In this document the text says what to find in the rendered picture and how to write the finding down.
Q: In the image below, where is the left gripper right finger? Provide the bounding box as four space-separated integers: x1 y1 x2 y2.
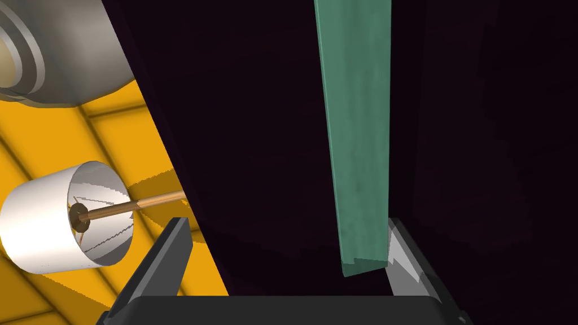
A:
386 217 443 298

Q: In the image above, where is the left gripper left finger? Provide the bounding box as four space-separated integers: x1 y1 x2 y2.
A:
107 217 194 313

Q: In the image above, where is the white shade floor lamp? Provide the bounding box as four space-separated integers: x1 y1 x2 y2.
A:
0 160 186 276

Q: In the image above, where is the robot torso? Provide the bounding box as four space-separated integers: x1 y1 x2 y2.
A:
0 0 136 109

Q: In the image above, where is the green bar handle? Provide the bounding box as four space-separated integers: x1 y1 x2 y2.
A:
313 0 393 278

